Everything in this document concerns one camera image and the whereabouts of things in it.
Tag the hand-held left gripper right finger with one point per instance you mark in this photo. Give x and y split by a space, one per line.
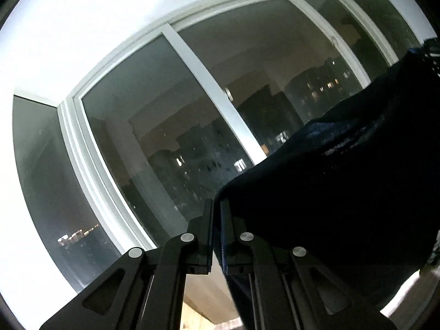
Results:
225 239

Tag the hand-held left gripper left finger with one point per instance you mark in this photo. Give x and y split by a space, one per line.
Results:
208 235

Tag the navy blue shirt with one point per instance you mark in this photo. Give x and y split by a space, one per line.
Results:
326 196

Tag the white framed window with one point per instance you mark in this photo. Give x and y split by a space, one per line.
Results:
213 75

